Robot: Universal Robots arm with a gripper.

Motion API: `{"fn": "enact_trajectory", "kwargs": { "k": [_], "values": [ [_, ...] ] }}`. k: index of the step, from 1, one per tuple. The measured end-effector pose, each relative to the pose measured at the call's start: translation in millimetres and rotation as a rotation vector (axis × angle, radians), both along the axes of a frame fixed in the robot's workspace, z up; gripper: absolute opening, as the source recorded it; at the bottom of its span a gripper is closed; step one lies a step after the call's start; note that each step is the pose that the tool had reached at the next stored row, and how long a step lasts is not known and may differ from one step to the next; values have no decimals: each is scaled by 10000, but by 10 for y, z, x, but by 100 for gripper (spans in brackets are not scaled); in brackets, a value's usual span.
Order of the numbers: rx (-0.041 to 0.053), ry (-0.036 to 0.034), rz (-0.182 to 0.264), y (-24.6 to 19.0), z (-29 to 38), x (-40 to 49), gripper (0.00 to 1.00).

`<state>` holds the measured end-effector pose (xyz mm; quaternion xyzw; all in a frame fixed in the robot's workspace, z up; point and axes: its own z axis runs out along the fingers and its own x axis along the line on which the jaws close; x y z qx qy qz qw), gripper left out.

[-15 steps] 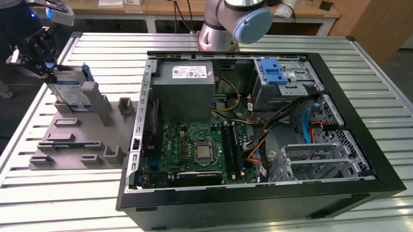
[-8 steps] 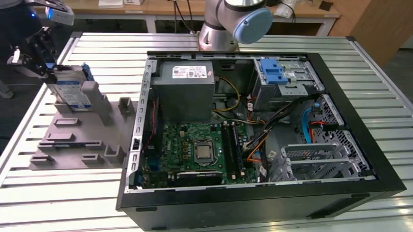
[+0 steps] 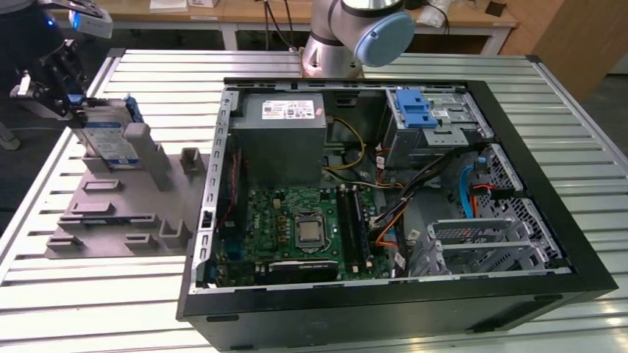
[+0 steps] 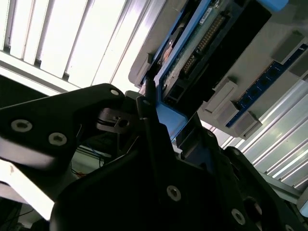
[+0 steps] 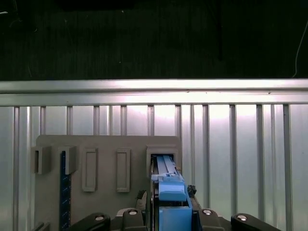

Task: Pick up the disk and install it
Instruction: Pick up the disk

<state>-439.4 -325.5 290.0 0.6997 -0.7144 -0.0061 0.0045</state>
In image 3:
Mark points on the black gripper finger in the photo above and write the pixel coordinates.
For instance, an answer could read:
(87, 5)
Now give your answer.
(76, 81)
(51, 84)

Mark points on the hard disk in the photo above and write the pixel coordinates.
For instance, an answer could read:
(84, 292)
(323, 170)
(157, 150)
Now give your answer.
(108, 139)

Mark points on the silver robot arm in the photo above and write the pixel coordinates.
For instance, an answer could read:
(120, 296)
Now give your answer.
(328, 48)

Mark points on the grey metal stand foot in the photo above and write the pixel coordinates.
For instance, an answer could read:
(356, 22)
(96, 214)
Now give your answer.
(9, 139)

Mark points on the white paper box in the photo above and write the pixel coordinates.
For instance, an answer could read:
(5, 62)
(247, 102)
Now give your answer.
(203, 3)
(167, 3)

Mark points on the grey parts rack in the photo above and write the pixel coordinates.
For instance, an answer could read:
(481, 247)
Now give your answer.
(137, 206)

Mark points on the wooden workbench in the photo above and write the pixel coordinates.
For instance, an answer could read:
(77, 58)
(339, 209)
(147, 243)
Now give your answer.
(235, 16)

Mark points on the grey power supply unit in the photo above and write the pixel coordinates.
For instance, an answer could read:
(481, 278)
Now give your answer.
(279, 147)

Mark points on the CPU socket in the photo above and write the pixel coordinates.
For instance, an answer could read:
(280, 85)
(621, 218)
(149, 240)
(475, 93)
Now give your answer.
(308, 214)

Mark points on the silver CPU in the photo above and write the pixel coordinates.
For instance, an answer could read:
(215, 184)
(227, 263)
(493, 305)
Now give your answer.
(309, 231)

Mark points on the green motherboard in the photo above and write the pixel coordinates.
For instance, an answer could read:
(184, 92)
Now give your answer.
(275, 257)

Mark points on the black RAM slot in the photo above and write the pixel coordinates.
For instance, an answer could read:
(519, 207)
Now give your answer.
(345, 228)

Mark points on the black graphics card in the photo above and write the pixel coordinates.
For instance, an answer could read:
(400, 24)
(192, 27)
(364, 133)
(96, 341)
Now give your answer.
(299, 270)

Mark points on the blue plastic drive latch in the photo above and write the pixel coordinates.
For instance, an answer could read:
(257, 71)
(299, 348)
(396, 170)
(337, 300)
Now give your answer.
(415, 108)

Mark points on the clear plastic bag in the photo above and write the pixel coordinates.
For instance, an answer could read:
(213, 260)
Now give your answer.
(433, 14)

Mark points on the silver optical drive cage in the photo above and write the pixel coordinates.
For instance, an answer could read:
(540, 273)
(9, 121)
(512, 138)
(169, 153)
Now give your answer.
(441, 139)

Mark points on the black open PC case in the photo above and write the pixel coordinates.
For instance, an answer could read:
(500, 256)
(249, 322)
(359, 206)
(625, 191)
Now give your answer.
(343, 316)

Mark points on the small black box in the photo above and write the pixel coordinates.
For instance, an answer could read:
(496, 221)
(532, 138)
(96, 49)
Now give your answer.
(496, 9)

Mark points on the brown wooden partition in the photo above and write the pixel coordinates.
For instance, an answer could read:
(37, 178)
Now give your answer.
(579, 44)

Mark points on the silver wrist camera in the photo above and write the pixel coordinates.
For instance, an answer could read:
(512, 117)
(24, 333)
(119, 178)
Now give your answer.
(19, 92)
(93, 24)

